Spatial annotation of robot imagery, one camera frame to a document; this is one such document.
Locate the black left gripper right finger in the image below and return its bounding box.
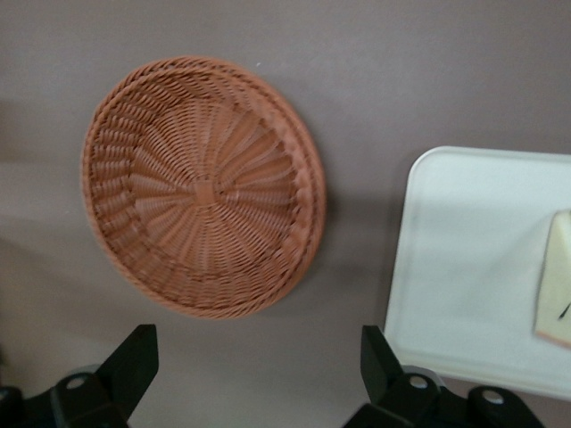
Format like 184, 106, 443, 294
343, 324, 546, 428

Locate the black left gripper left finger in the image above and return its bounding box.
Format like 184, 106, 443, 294
0, 323, 160, 428

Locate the triangle sandwich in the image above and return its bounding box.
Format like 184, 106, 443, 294
533, 208, 571, 349

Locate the white plastic tray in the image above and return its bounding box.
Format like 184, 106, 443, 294
383, 145, 571, 402

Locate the round brown wicker basket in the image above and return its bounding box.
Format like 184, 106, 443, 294
79, 55, 330, 321

